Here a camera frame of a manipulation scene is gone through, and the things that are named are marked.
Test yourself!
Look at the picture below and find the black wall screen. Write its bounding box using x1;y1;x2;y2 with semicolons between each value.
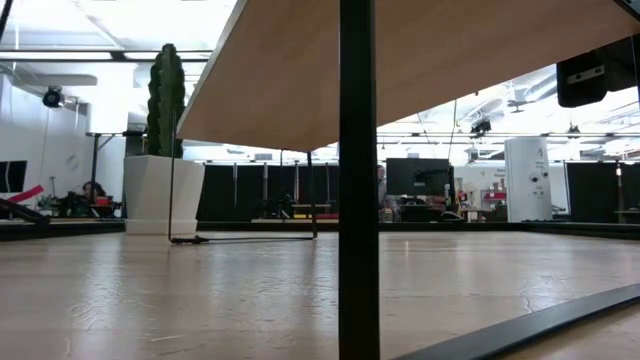
0;160;29;194

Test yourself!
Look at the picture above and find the black table edge rail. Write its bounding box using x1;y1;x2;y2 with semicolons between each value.
0;218;640;242

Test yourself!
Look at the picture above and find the wooden shelf riser black frame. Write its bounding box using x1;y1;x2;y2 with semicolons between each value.
167;0;640;360

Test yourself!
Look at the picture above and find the person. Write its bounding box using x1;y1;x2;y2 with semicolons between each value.
81;180;108;202
377;164;402;224

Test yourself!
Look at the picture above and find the black ceiling spotlight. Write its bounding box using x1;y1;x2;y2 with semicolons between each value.
469;118;494;137
41;86;66;110

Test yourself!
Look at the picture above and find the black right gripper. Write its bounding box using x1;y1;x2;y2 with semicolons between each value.
556;34;640;109

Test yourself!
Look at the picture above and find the black computer monitor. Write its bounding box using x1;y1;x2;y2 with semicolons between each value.
385;157;455;198

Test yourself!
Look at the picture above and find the black partition curtain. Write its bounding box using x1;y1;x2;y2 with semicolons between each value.
195;163;341;223
564;160;640;225

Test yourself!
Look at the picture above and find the white cabinet machine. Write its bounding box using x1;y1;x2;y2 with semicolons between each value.
503;136;554;224

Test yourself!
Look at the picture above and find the white square planter pot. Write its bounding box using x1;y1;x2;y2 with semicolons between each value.
122;154;207;237

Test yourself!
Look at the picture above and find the green artificial cactus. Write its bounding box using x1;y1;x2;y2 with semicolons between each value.
145;42;188;159

